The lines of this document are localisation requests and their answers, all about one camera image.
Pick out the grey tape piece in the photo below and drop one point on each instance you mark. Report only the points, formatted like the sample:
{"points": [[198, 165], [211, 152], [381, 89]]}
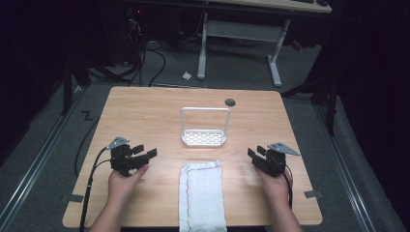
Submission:
{"points": [[313, 194], [73, 197]]}

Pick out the person's left hand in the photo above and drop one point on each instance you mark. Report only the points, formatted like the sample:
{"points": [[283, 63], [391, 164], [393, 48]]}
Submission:
{"points": [[121, 185]]}

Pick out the white desk frame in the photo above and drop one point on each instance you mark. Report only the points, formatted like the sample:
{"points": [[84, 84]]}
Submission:
{"points": [[241, 30]]}

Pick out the metal floor rail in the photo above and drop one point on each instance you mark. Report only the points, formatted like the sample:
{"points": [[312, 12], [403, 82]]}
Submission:
{"points": [[35, 174], [343, 174]]}

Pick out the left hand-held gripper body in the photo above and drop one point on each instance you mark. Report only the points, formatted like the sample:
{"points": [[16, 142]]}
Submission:
{"points": [[121, 159]]}

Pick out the white paper scrap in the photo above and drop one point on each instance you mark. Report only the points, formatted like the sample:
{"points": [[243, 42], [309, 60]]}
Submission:
{"points": [[187, 76]]}

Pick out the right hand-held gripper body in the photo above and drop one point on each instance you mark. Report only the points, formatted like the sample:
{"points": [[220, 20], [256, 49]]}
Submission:
{"points": [[274, 162]]}

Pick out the black metal stand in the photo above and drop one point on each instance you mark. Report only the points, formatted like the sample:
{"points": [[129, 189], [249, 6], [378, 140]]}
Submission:
{"points": [[67, 87], [331, 106]]}

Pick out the person's right hand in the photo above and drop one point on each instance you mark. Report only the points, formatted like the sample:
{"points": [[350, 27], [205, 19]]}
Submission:
{"points": [[277, 187]]}

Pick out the white towel with red stitching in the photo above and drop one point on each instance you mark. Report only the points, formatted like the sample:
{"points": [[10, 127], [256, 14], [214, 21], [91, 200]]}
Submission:
{"points": [[203, 199]]}

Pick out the black table grommet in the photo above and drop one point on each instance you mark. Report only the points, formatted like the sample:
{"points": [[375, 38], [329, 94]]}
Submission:
{"points": [[230, 102]]}

